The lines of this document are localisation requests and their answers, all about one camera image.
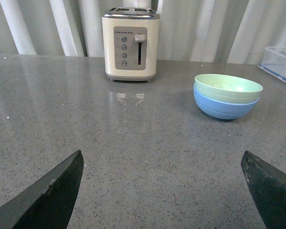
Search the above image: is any clear plastic food container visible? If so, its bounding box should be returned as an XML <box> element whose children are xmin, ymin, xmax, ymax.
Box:
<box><xmin>259</xmin><ymin>46</ymin><xmax>286</xmax><ymax>83</ymax></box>

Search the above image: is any green bowl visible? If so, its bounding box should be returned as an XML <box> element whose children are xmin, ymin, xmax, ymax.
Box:
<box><xmin>194</xmin><ymin>73</ymin><xmax>263</xmax><ymax>104</ymax></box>

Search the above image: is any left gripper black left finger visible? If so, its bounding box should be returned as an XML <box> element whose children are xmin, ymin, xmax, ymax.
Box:
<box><xmin>0</xmin><ymin>150</ymin><xmax>83</xmax><ymax>229</ymax></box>

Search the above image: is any cream toaster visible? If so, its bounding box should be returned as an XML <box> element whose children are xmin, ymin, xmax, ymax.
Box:
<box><xmin>102</xmin><ymin>7</ymin><xmax>160</xmax><ymax>82</ymax></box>

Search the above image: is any blue bowl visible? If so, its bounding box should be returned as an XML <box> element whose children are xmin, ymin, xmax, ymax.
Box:
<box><xmin>193</xmin><ymin>84</ymin><xmax>259</xmax><ymax>120</ymax></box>

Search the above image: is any white curtain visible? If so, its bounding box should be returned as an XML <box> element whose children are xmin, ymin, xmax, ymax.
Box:
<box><xmin>0</xmin><ymin>0</ymin><xmax>286</xmax><ymax>64</ymax></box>

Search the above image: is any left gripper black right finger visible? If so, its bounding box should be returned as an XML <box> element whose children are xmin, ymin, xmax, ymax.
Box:
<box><xmin>241</xmin><ymin>150</ymin><xmax>286</xmax><ymax>229</ymax></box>

